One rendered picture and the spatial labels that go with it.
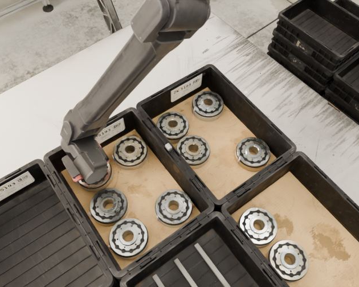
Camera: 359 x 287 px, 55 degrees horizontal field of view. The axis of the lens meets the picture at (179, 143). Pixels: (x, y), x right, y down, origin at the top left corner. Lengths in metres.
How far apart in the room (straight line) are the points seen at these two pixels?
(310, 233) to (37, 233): 0.75
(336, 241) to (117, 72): 0.75
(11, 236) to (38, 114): 0.51
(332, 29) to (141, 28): 1.68
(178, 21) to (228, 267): 0.67
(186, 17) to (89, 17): 2.33
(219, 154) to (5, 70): 1.85
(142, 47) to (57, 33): 2.21
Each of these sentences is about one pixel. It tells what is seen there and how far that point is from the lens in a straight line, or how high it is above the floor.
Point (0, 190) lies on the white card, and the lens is 1.05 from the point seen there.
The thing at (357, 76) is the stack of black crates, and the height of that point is 0.38.
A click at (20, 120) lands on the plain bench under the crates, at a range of 1.41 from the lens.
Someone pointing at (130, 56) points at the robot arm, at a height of 1.35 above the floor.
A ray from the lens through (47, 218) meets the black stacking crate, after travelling 1.06.
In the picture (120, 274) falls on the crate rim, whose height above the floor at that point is 0.93.
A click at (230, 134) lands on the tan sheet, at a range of 1.13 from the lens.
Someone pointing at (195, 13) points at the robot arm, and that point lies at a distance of 0.54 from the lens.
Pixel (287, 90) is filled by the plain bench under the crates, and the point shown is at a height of 0.70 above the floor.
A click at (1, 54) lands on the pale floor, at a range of 2.75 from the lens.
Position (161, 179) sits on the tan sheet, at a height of 0.83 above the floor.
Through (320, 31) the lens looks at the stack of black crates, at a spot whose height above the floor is 0.49.
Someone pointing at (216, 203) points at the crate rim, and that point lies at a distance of 0.91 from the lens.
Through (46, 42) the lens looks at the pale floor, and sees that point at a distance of 2.71.
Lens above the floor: 1.78
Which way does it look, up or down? 60 degrees down
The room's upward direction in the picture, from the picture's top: 2 degrees clockwise
